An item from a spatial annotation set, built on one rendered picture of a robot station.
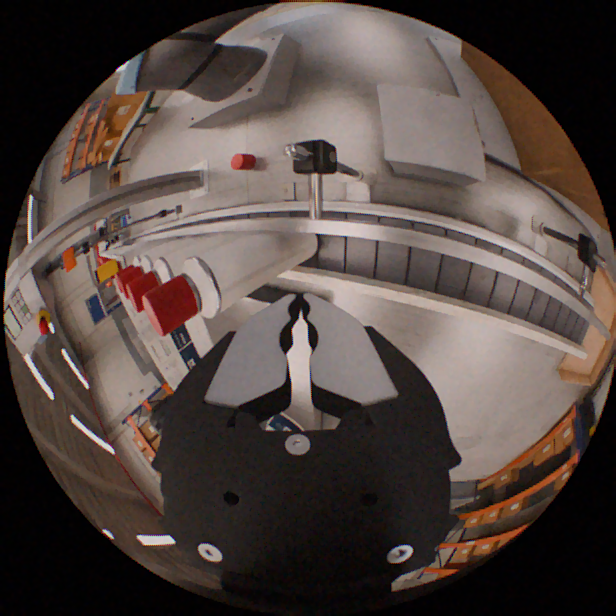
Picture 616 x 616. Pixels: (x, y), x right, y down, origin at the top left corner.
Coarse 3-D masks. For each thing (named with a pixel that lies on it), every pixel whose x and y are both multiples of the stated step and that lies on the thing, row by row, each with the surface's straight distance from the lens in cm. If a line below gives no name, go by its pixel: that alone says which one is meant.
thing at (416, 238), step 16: (208, 224) 27; (224, 224) 24; (240, 224) 22; (256, 224) 21; (272, 224) 19; (288, 224) 18; (304, 224) 17; (320, 224) 17; (336, 224) 16; (352, 224) 16; (368, 224) 15; (384, 224) 16; (144, 240) 57; (384, 240) 15; (400, 240) 15; (416, 240) 15; (432, 240) 15; (448, 240) 15; (464, 256) 16; (480, 256) 16; (496, 256) 17; (512, 272) 18; (528, 272) 19; (544, 288) 20; (560, 288) 22; (576, 304) 26; (592, 320) 32; (608, 336) 43
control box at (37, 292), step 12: (24, 276) 48; (36, 276) 49; (24, 288) 49; (36, 288) 49; (48, 288) 57; (24, 300) 51; (36, 300) 51; (48, 300) 54; (36, 312) 53; (48, 312) 53; (24, 324) 55; (36, 324) 55; (48, 324) 56; (24, 336) 58; (36, 336) 58; (24, 348) 61
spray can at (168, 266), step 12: (204, 240) 25; (216, 240) 25; (228, 240) 26; (180, 252) 23; (192, 252) 23; (156, 264) 23; (168, 264) 22; (180, 264) 22; (144, 276) 22; (156, 276) 22; (168, 276) 21; (132, 288) 21; (144, 288) 21; (132, 300) 22
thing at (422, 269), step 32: (192, 224) 47; (416, 224) 23; (320, 256) 27; (352, 256) 25; (384, 256) 24; (416, 256) 24; (448, 256) 24; (512, 256) 27; (416, 288) 25; (448, 288) 25; (480, 288) 26; (512, 288) 28; (544, 320) 34; (576, 320) 42
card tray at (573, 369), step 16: (592, 288) 53; (608, 288) 65; (608, 304) 68; (608, 320) 73; (592, 336) 63; (592, 352) 70; (608, 352) 78; (560, 368) 56; (576, 368) 64; (592, 368) 79
